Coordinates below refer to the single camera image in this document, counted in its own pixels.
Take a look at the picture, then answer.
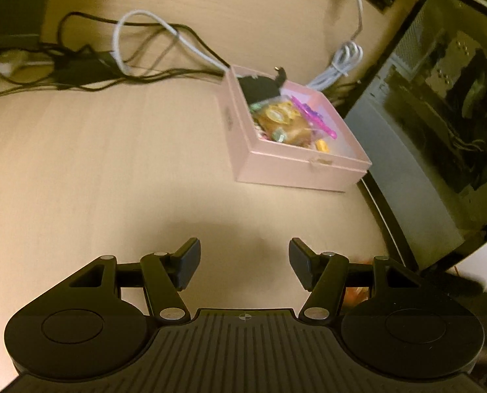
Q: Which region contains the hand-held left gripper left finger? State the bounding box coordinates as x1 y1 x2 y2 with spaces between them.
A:
69 237 201 322

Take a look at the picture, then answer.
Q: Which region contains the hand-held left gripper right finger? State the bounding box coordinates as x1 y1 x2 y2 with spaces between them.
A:
288 237 422 322

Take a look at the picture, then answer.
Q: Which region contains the pink box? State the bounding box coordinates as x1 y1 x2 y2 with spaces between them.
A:
217 64 373 193

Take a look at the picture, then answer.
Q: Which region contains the clear snack bag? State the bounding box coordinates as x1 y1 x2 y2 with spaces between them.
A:
249 94 322 148

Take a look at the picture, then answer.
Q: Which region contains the pink toy racket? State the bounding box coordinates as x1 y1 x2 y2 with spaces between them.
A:
290 95 338 140

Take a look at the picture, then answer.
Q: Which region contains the orange object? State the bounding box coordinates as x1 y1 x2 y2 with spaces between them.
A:
344 260 375 308

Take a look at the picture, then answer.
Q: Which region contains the computer monitor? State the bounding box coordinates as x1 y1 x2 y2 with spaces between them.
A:
344 0 487 271

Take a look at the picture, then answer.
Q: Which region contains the black pouch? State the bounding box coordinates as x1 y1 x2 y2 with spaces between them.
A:
237 67 288 103

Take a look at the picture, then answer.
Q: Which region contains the black power adapter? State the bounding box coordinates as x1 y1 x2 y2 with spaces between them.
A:
53 51 121 86

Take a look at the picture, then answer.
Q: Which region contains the white power strip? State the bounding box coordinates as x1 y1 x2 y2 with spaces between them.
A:
0 51 31 76

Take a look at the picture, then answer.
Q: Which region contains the white cable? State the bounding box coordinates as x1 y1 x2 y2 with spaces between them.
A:
112 0 365 91

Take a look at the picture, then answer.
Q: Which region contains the black cable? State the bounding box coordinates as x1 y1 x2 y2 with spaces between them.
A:
0 74 224 100
59 10 228 70

